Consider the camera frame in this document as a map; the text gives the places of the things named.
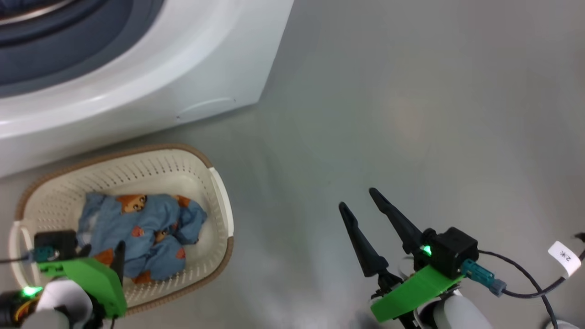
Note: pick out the white front-load washing machine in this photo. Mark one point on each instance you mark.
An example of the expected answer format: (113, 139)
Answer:
(183, 68)

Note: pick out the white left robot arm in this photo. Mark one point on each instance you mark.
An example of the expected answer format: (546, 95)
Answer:
(64, 301)

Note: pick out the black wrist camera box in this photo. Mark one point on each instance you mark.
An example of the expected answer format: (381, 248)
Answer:
(55, 244)
(450, 251)

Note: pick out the cream perforated laundry basket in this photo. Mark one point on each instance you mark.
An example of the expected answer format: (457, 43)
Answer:
(151, 173)

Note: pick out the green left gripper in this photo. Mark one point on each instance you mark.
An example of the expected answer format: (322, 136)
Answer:
(100, 283)

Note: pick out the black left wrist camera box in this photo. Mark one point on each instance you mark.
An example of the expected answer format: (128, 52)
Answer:
(55, 244)

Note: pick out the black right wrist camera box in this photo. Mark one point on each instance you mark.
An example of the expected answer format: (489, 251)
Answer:
(450, 251)

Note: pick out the blue cartoon print garment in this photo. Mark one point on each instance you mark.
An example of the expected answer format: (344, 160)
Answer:
(151, 224)

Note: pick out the round white filter cover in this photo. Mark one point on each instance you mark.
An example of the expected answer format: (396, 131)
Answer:
(205, 107)

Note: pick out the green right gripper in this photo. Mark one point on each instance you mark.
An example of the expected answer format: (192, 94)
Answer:
(416, 292)

